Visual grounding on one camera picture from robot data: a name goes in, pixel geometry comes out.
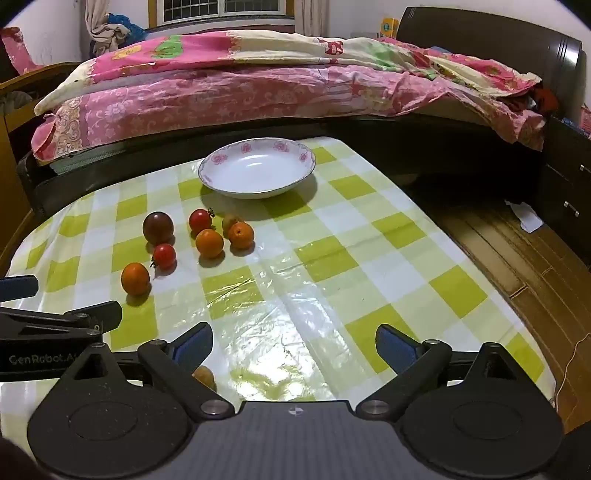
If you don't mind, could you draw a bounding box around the knotted beige curtain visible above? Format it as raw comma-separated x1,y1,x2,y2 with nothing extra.
89,0,136,59

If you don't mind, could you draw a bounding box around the hanging beige curtain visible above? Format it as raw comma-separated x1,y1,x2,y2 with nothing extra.
293,0,331,36

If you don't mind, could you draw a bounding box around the barred window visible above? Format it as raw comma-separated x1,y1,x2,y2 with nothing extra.
148,0,296,26

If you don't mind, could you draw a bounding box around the dark purple tomato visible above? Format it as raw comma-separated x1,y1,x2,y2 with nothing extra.
142,211,175,244

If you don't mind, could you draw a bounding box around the red cherry tomato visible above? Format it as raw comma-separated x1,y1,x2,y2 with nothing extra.
150,243,177,271
188,208,216,234

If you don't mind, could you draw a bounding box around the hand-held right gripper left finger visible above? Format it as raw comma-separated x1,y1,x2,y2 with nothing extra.
55,322,236,422

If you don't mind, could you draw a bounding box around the white crumpled paper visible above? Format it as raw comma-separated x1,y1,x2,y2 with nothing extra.
505,199,544,233

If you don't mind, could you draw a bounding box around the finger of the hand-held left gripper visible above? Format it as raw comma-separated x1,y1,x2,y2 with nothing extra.
0,301,123,340
0,275,39,302

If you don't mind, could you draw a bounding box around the white floral bowl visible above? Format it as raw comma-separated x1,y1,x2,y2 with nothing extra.
198,137,317,200

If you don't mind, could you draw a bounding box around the orange cherry tomato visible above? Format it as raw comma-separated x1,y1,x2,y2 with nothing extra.
121,261,151,296
195,228,225,259
229,222,255,249

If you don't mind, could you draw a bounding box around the blue cloth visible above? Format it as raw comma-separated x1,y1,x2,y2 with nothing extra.
108,13,149,43

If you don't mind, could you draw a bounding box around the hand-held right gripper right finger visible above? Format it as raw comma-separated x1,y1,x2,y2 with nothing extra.
355,324,532,421

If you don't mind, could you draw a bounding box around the striped mattress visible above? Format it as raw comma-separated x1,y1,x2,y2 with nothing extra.
45,147,126,175

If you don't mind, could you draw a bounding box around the dark wooden nightstand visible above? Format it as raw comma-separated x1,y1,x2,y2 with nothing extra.
538,113,591,266

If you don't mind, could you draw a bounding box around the red cloth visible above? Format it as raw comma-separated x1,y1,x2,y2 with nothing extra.
530,85,563,114

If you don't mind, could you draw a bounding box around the pink floral bed sheet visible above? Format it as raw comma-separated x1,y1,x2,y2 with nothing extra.
31,65,548,162

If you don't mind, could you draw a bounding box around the colourful patchwork quilt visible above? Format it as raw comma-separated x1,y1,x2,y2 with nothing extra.
34,28,543,118

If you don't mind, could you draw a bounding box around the pink patterned cloth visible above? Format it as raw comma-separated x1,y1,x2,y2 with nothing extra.
0,25,45,75

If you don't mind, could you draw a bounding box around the green checked tablecloth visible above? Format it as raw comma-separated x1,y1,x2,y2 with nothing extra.
0,136,557,435

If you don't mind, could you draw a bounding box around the dark wooden headboard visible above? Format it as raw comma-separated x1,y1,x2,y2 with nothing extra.
397,6,585,112

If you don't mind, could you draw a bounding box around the small yellow-brown tomato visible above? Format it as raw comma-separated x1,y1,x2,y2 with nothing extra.
193,366,216,391

